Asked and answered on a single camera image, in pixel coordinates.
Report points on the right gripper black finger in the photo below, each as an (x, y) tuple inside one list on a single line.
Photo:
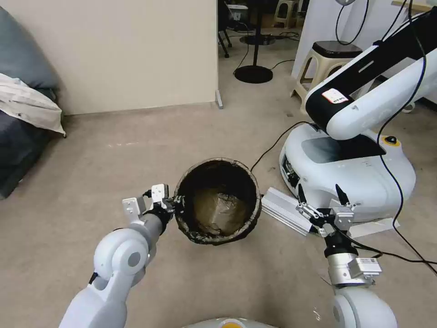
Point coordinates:
[(344, 200), (309, 211)]

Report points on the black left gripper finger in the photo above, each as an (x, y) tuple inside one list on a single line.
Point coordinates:
[(171, 203)]

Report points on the round trash can black liner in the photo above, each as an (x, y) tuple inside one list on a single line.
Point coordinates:
[(218, 208)]

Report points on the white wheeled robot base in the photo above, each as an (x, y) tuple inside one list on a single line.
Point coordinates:
[(358, 177)]

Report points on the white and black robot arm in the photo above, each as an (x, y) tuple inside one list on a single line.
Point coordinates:
[(375, 102)]

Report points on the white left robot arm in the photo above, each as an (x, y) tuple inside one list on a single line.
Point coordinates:
[(119, 256)]

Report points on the silver ribbed aluminium box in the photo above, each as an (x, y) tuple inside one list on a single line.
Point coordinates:
[(283, 208)]

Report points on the white flat board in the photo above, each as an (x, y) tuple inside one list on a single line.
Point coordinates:
[(372, 229)]

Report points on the white robot front shell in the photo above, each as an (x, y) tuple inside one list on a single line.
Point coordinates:
[(222, 324)]

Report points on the black stand round base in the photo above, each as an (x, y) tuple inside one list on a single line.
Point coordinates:
[(254, 73)]

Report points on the beige plastic stool dark seat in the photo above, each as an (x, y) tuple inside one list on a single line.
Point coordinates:
[(336, 48)]

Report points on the beige partition panel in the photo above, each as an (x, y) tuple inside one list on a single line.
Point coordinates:
[(136, 51)]

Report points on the white crumpled cloth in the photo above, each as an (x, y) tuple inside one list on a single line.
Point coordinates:
[(30, 102)]

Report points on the black office chair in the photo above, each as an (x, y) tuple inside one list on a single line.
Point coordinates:
[(223, 34)]

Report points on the dark grey round stand base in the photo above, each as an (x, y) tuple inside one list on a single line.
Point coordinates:
[(257, 39)]

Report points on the grey pillow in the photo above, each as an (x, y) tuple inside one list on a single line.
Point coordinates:
[(24, 58)]

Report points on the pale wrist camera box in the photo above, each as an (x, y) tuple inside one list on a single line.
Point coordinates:
[(343, 217), (159, 192)]

